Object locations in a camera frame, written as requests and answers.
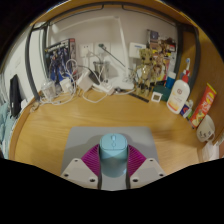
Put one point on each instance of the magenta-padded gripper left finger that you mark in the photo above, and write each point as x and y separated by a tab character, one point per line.
80	170

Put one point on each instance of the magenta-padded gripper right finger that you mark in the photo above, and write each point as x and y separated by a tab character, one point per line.
146	170

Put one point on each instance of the light blue computer mouse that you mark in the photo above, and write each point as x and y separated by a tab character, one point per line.
113	155

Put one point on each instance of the grey mouse pad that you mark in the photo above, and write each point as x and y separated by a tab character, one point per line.
83	140

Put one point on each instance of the white crumpled packet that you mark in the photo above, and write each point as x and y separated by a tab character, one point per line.
210	151

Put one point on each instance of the white mug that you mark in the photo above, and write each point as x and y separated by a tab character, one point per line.
205	130

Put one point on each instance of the small blue white tube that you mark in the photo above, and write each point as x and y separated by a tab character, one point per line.
186	109

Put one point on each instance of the small white square clock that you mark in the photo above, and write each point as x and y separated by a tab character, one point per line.
156	97

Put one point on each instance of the white pump lotion bottle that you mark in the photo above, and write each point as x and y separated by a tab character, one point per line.
178	96

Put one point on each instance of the white power strip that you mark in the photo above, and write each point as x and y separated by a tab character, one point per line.
103	88

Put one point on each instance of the red snack canister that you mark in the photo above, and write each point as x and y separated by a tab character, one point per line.
203	106

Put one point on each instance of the teal pillow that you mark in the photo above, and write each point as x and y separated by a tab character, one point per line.
4	130

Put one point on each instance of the clear plastic container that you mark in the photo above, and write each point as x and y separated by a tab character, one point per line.
48	90

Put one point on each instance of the white charger block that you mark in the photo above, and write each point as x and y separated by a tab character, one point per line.
65	85

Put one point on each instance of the white power adapter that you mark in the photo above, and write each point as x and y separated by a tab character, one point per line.
85	80

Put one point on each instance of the black backpack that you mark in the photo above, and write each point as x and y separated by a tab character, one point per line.
15	96

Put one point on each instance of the brown tree creature figure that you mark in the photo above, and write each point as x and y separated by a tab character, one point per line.
146	71

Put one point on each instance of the robot model kit box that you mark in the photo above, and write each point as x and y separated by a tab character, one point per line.
60	60

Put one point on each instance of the white desk lamp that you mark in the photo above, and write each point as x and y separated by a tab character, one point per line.
124	50

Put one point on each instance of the white wall box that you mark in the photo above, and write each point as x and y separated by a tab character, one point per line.
137	50

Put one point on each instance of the white wall socket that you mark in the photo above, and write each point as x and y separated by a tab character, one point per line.
86	50

